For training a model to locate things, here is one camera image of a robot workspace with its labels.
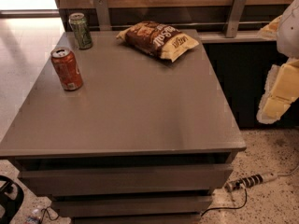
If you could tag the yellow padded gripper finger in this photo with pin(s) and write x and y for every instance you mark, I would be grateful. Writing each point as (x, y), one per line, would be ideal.
(270, 30)
(281, 89)

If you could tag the brown chip bag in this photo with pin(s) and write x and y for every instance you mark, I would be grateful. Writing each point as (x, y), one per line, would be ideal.
(158, 40)

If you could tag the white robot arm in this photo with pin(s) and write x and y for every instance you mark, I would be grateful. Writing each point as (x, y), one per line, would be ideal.
(288, 32)

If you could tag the white power strip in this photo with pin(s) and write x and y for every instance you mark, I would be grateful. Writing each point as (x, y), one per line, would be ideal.
(250, 181)

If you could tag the grey drawer cabinet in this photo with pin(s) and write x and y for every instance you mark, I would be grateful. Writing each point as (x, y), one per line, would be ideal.
(143, 141)

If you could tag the green soda can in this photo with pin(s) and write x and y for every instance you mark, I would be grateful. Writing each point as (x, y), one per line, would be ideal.
(79, 26)

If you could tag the orange soda can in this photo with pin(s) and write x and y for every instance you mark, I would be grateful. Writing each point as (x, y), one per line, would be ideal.
(66, 67)

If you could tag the plastic bottle on floor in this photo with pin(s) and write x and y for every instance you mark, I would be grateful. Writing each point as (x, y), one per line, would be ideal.
(35, 216)

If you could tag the black chair base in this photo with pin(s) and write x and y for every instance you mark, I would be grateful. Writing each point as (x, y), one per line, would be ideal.
(11, 198)

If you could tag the right metal wall bracket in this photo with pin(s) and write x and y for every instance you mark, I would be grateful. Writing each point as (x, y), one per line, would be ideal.
(233, 20)

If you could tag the metal wall bracket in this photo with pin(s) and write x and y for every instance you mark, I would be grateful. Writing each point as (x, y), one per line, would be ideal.
(233, 20)
(103, 15)

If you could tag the left metal wall bracket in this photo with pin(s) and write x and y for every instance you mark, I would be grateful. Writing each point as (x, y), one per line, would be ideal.
(103, 15)

